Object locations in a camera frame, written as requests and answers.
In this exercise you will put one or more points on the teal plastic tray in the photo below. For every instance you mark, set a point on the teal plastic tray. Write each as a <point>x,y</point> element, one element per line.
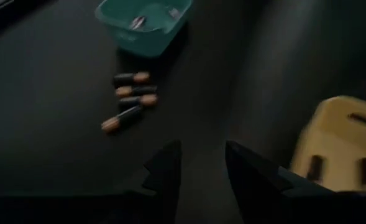
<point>145,43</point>

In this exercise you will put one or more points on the black table mat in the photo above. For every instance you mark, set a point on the black table mat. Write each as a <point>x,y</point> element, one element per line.
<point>61,124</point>

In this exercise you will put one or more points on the yellow plastic tray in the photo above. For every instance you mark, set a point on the yellow plastic tray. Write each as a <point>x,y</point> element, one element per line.
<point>335,140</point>

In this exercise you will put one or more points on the black copper-top battery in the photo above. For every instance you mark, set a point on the black copper-top battery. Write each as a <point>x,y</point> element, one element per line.
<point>131,78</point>
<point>136,91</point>
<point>139,101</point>
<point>120,119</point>

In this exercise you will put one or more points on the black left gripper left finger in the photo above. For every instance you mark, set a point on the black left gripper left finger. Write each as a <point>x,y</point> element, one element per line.
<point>168,174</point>

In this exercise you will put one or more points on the silver battery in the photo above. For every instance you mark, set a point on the silver battery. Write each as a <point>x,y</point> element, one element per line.
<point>137,22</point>

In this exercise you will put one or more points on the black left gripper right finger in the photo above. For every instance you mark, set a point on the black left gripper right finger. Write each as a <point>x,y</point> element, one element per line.
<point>251,174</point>

